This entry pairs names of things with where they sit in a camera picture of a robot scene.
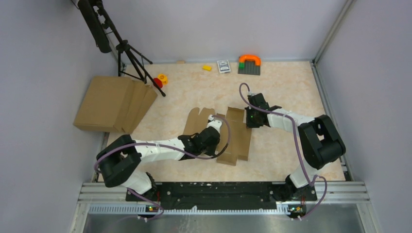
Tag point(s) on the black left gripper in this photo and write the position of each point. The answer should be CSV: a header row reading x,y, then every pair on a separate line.
x,y
212,152

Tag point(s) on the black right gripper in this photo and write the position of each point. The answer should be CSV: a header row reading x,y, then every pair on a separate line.
x,y
249,124

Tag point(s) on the brown cardboard box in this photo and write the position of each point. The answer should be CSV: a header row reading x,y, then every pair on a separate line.
x,y
238,135

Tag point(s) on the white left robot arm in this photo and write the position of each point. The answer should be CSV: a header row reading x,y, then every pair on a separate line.
x,y
119,162

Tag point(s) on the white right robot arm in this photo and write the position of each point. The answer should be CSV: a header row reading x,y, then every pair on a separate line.
x,y
317,141

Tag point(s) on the grey building baseplate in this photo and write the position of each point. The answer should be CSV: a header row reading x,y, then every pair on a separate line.
x,y
250,69

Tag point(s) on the blue playing card deck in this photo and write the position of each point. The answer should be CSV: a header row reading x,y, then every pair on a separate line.
x,y
223,66

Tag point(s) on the orange arch toy piece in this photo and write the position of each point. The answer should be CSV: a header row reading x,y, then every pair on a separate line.
x,y
250,58

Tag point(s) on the red round toy disc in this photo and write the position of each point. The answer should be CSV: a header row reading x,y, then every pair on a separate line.
x,y
158,82

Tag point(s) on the yellow round toy disc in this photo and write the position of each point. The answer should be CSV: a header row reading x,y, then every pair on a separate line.
x,y
163,78

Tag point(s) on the stack of folded cardboard boxes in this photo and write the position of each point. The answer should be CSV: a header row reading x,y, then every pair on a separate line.
x,y
114,105

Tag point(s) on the black camera tripod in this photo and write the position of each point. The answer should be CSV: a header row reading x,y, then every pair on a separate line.
x,y
109,40

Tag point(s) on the aluminium frame rail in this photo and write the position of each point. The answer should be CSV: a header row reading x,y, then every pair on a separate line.
x,y
118,200

